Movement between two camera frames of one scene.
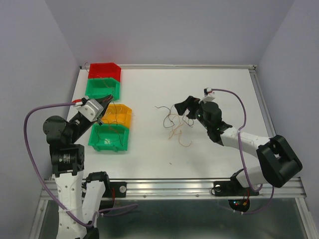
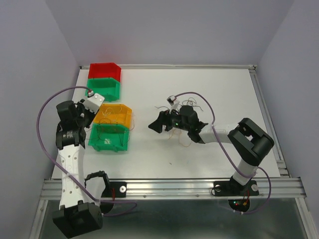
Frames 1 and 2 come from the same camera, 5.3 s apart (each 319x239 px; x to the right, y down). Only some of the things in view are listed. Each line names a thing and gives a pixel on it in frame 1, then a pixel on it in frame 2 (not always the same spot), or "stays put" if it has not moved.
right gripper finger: [190, 102] to [157, 125]
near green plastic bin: [109, 137] stays put
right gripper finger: [192, 114] to [169, 125]
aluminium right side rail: [263, 101] stays put
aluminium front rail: [194, 188] stays put
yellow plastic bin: [117, 114] stays put
